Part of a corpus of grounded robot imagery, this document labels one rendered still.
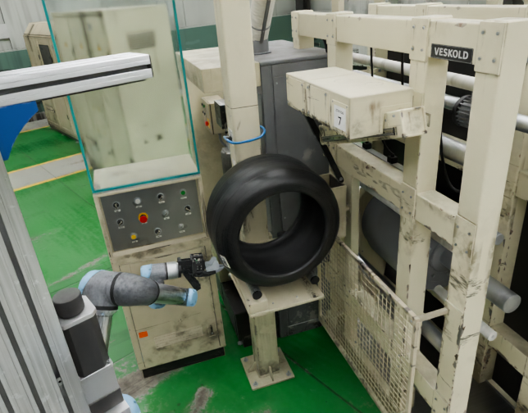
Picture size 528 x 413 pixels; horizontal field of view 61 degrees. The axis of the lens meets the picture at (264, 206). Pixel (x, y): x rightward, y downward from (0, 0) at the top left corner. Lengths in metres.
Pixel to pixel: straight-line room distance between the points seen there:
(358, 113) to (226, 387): 1.91
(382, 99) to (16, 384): 1.30
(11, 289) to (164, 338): 2.06
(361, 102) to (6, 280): 1.16
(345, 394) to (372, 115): 1.74
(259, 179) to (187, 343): 1.44
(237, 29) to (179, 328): 1.74
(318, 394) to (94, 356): 1.89
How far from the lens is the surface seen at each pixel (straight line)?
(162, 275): 1.97
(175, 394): 2.94
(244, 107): 2.07
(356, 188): 2.37
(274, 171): 1.82
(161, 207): 2.48
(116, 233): 2.53
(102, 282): 1.64
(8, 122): 0.88
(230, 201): 1.81
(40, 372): 0.99
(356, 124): 1.59
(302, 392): 2.84
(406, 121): 1.57
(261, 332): 2.68
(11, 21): 10.63
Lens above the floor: 2.13
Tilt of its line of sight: 26 degrees down
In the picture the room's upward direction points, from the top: 5 degrees counter-clockwise
